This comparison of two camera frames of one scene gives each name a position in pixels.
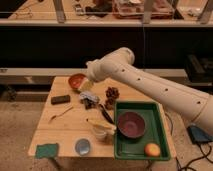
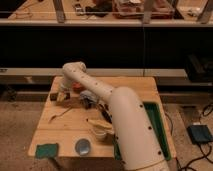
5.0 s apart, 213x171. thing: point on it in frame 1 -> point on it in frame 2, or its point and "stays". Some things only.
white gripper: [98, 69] -> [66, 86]
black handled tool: [105, 114] stays
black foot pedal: [197, 135] stays
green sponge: [46, 151] stays
